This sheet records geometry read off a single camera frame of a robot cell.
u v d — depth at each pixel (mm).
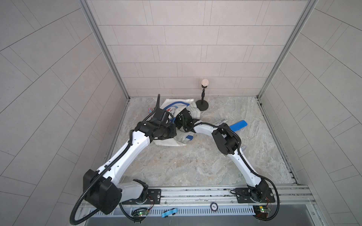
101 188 366
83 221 378
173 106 863
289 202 726
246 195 710
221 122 1017
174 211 662
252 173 629
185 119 813
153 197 707
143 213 643
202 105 1099
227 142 624
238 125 996
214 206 691
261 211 679
